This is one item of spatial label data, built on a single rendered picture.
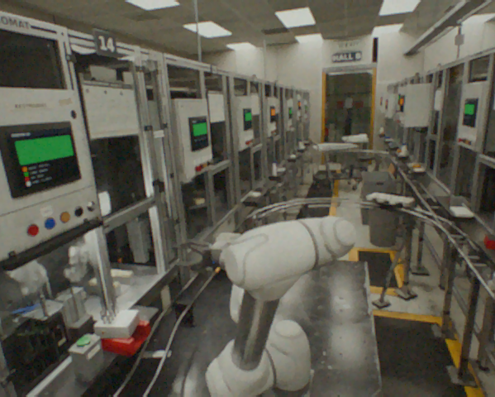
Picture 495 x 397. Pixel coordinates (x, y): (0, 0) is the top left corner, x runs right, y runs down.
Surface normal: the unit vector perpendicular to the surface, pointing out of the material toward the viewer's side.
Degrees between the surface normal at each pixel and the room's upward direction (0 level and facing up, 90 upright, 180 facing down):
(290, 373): 90
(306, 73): 90
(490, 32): 90
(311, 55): 90
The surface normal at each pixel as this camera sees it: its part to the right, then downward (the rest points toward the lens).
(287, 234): 0.20, -0.66
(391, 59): -0.29, 0.27
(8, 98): 0.96, 0.04
